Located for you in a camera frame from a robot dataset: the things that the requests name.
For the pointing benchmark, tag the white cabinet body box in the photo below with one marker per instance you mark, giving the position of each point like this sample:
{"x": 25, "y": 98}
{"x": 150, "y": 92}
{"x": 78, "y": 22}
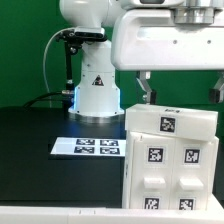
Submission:
{"x": 164, "y": 173}

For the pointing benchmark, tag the white L-shaped fence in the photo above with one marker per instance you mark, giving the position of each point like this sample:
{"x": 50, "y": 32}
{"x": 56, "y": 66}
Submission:
{"x": 62, "y": 215}

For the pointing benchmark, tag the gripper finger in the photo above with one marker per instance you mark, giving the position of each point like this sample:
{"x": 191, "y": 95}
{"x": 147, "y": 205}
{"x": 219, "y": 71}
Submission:
{"x": 149, "y": 96}
{"x": 216, "y": 94}

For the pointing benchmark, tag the white cabinet top block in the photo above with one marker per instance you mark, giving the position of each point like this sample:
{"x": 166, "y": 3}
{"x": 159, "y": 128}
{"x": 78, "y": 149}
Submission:
{"x": 170, "y": 121}

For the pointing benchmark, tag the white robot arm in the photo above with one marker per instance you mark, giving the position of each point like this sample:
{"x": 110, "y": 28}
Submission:
{"x": 97, "y": 94}

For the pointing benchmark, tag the black camera on stand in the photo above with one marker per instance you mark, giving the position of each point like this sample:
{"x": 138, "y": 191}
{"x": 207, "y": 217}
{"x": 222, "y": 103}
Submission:
{"x": 73, "y": 39}

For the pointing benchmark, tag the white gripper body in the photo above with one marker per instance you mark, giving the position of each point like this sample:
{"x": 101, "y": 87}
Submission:
{"x": 150, "y": 40}

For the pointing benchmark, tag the white marker sheet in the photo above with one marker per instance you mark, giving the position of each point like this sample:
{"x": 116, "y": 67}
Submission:
{"x": 89, "y": 147}

